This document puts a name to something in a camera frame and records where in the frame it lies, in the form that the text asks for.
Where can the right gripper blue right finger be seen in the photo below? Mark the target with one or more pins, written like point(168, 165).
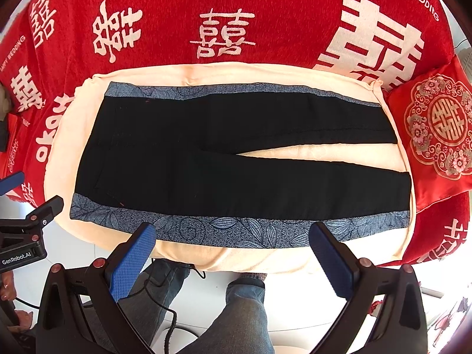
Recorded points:
point(401, 324)

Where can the person's legs in jeans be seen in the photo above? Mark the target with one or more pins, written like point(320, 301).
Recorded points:
point(236, 321)

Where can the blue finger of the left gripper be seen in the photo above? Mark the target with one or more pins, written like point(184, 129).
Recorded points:
point(11, 182)

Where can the black pants with blue trim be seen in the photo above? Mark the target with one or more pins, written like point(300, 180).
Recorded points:
point(241, 165)

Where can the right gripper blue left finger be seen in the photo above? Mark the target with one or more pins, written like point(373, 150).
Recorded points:
point(62, 326)

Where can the red wedding sofa cover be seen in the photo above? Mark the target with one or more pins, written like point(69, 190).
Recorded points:
point(53, 46)

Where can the person's left hand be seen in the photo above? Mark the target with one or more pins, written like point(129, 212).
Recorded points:
point(8, 293)

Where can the red embroidered pillow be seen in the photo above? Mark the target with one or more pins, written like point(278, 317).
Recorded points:
point(433, 116)

